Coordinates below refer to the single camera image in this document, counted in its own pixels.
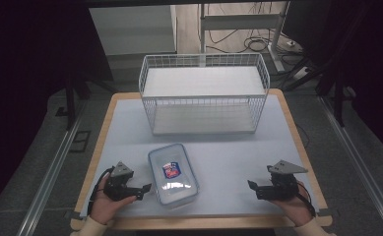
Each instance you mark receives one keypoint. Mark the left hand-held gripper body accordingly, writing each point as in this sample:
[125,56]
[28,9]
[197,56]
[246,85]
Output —
[119,183]

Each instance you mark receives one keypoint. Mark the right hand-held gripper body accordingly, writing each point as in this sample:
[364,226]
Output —
[281,187]

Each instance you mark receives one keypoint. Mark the person's right hand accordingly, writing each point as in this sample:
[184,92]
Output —
[294,208]

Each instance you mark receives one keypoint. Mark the person's left hand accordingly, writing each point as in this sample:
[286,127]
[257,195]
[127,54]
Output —
[105,206]

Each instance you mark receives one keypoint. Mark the clear plastic lidded container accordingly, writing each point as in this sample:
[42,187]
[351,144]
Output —
[172,175]

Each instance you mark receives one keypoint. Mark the black stand leg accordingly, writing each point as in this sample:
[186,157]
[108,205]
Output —
[70,105]
[338,98]

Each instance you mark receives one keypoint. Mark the white power strip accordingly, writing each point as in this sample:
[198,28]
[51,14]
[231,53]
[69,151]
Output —
[293,43]

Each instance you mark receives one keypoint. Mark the dark curtain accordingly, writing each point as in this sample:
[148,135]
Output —
[21,65]
[369,65]

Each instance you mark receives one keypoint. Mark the white cabinet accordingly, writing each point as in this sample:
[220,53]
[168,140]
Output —
[133,29]

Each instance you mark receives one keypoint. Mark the metal floor rail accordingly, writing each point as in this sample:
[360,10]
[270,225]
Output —
[359,164]
[48,177]

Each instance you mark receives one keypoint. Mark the grey metal stand frame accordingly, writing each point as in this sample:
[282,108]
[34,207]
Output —
[241,21]

